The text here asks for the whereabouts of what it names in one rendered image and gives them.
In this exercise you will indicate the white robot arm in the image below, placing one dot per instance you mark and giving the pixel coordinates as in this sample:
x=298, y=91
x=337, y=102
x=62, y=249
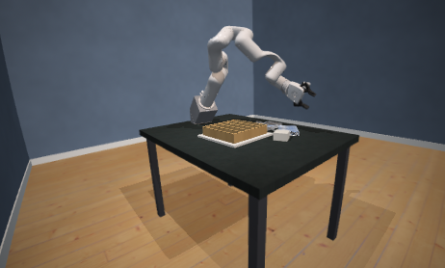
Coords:
x=249, y=48

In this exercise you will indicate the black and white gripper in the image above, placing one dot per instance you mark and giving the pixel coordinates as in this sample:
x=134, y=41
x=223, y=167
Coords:
x=294, y=91

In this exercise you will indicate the blue and white checkered towel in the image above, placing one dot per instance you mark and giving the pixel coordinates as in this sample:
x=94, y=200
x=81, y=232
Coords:
x=293, y=129
x=273, y=126

